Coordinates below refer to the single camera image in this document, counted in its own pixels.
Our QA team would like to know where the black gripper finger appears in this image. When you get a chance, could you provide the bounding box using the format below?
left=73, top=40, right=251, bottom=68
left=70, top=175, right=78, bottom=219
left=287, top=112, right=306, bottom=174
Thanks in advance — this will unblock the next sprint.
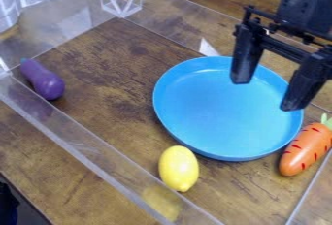
left=280, top=48, right=332, bottom=112

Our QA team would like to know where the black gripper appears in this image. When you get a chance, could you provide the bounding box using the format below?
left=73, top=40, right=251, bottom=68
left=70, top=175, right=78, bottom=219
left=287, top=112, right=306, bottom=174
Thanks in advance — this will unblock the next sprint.
left=231, top=0, right=332, bottom=84

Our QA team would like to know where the orange toy carrot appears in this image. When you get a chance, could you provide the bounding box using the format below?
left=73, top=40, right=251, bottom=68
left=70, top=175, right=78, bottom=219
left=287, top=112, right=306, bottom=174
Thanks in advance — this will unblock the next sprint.
left=279, top=113, right=332, bottom=177

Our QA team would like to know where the blue round plastic plate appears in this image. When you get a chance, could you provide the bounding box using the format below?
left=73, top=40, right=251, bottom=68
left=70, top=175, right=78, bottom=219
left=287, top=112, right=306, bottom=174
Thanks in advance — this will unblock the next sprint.
left=153, top=56, right=304, bottom=161

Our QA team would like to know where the yellow toy lemon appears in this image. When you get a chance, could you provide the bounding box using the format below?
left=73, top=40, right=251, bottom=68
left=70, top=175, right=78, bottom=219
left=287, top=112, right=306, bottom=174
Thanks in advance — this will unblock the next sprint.
left=158, top=145, right=200, bottom=192

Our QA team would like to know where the purple toy eggplant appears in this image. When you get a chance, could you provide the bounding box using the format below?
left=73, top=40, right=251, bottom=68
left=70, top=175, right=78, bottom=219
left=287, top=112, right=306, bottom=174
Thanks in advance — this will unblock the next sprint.
left=20, top=59, right=65, bottom=101

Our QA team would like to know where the clear acrylic enclosure wall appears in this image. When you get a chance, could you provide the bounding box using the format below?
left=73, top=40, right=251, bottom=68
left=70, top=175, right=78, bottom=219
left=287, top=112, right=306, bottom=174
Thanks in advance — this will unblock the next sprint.
left=0, top=0, right=332, bottom=225

